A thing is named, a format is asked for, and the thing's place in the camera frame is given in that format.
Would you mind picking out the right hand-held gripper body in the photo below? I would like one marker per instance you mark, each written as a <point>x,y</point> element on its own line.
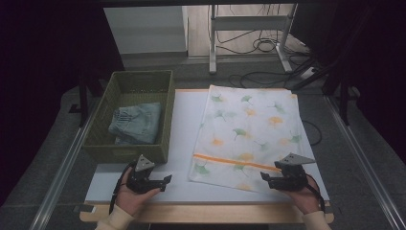
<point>292,179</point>

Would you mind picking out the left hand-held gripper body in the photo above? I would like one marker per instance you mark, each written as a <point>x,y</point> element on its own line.
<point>142,183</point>

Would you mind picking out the white leaf print laundry bag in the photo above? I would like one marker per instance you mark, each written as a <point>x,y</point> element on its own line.
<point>245,124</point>

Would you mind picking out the grey cloth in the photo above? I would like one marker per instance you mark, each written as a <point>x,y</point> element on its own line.
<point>137,124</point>

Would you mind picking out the green woven basket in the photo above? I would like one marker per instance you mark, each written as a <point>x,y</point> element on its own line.
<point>134,84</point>

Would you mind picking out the person's left hand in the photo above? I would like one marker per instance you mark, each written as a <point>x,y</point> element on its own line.
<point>129,199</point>

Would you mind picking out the person's right hand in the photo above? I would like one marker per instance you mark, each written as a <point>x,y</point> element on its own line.
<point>306,199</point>

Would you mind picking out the black tape piece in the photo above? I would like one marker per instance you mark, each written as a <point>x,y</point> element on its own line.
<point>84,209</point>

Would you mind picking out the black metal stand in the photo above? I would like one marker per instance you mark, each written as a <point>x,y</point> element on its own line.
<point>344,99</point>
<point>83,102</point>

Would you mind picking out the white power strip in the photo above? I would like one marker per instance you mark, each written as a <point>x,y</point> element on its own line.
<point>308,73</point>

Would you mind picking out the dark curtain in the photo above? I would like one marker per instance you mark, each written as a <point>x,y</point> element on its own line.
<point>383,80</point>
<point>38,80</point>

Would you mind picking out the white cabinet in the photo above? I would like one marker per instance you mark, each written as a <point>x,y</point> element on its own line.
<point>143,28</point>

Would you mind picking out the white metal stand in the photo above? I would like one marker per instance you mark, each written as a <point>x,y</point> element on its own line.
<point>249,23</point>

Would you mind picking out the aluminium rail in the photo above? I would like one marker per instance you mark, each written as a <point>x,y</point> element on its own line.
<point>60,179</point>
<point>367,166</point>

